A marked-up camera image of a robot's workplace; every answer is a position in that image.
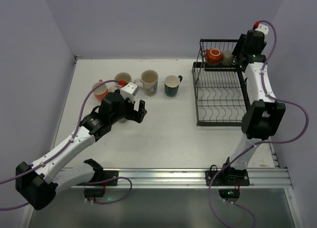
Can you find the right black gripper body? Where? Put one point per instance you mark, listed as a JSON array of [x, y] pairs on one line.
[[239, 49]]

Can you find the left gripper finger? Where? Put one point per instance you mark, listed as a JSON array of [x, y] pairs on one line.
[[141, 107], [138, 116]]

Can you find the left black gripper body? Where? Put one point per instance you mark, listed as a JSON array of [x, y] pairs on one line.
[[133, 112]]

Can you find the small beige cup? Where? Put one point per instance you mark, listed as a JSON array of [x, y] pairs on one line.
[[123, 120]]

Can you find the beige mug shelf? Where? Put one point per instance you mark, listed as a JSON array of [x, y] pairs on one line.
[[227, 58]]

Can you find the orange round mug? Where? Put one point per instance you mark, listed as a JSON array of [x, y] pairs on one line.
[[213, 56]]

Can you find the salmon orange mug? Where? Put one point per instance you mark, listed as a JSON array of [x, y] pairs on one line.
[[100, 91]]

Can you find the cream floral mug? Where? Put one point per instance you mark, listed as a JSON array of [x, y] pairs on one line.
[[126, 77]]

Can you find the tall floral white mug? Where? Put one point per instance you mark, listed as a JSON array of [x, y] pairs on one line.
[[149, 80]]

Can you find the dark teal mug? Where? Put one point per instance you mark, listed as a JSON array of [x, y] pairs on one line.
[[171, 85]]

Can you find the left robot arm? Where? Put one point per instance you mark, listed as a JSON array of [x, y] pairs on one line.
[[40, 181]]

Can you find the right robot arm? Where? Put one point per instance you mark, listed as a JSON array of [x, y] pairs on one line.
[[264, 115]]

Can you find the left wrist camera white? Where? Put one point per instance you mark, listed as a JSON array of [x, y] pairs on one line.
[[129, 91]]

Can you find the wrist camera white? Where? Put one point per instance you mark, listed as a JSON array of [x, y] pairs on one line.
[[261, 28], [129, 91]]

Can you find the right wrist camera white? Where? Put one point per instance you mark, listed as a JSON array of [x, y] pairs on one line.
[[261, 28]]

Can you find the black wire dish rack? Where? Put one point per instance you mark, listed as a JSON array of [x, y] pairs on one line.
[[221, 97]]

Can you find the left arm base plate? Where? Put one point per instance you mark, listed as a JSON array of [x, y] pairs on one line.
[[109, 174]]

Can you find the aluminium mounting rail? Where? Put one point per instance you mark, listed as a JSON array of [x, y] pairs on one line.
[[159, 178]]

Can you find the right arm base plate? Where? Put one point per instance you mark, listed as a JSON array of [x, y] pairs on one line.
[[230, 177]]

